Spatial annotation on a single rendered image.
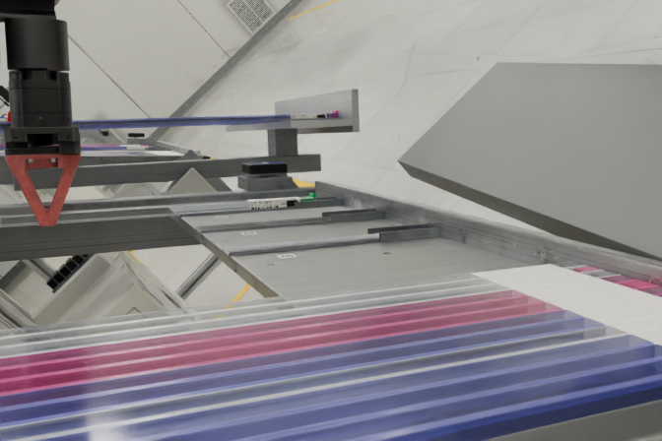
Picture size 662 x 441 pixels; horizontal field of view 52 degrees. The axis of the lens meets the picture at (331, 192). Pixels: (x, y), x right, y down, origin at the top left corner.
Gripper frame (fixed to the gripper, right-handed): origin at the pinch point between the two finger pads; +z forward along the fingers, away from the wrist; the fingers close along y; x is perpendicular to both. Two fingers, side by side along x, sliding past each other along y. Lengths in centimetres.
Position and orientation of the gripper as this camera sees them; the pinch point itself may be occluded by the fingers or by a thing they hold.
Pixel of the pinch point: (47, 217)
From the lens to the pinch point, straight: 75.2
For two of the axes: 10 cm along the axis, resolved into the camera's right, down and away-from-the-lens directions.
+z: 0.1, 9.9, 1.1
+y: 3.8, 1.0, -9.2
